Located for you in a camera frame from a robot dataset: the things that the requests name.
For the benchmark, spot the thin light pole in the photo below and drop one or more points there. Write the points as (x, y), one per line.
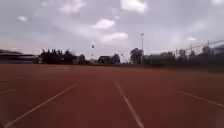
(92, 53)

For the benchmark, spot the tree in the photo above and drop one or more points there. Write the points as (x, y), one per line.
(136, 55)

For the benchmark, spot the red running track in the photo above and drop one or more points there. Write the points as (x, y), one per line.
(100, 100)

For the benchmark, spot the long low building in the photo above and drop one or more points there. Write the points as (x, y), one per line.
(16, 58)

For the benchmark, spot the tall floodlight pole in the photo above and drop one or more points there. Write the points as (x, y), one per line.
(142, 50)

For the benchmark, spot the row of trees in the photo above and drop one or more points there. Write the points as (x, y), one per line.
(56, 57)

